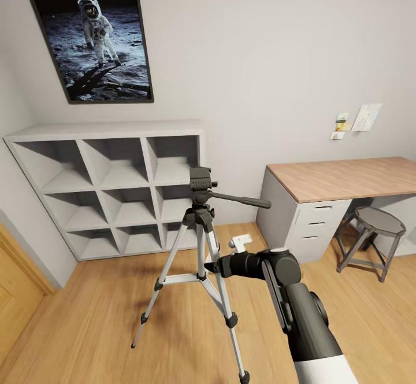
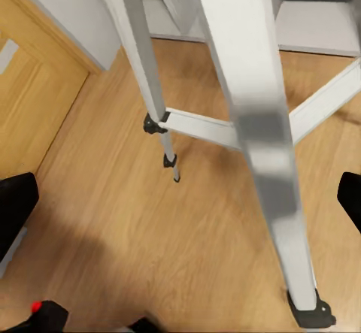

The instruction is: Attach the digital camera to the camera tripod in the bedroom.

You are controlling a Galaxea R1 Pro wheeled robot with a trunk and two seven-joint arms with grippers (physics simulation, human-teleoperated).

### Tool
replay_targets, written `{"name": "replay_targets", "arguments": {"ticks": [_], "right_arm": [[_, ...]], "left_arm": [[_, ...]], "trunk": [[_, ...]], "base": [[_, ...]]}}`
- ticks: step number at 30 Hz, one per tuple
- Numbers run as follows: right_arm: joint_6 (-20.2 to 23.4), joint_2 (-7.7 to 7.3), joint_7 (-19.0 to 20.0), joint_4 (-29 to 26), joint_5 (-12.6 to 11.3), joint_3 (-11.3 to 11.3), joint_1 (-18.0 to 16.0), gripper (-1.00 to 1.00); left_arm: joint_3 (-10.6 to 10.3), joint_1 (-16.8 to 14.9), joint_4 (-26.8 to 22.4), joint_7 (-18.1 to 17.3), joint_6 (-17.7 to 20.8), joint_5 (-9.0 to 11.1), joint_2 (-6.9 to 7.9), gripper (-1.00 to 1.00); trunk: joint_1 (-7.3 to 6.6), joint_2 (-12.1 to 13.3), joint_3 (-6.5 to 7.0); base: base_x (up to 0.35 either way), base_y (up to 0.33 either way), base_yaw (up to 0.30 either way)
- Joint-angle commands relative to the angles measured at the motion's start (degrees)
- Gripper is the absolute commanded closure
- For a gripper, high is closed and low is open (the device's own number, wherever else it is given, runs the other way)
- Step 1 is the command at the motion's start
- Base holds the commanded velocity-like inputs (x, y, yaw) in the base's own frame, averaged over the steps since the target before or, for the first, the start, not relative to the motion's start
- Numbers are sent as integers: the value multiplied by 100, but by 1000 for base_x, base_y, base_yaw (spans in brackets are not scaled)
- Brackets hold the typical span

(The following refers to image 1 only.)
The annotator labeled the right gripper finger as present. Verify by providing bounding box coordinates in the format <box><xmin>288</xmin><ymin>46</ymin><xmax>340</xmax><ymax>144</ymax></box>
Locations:
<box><xmin>204</xmin><ymin>260</ymin><xmax>221</xmax><ymax>274</ymax></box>

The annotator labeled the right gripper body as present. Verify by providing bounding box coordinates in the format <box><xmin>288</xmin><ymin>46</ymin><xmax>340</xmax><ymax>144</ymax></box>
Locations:
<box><xmin>218</xmin><ymin>250</ymin><xmax>252</xmax><ymax>278</ymax></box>

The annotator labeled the camera tripod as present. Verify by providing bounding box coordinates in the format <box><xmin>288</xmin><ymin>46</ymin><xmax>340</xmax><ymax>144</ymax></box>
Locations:
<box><xmin>131</xmin><ymin>166</ymin><xmax>272</xmax><ymax>384</ymax></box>

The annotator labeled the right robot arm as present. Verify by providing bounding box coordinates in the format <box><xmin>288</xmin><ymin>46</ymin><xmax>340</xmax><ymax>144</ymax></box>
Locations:
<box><xmin>204</xmin><ymin>234</ymin><xmax>359</xmax><ymax>384</ymax></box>

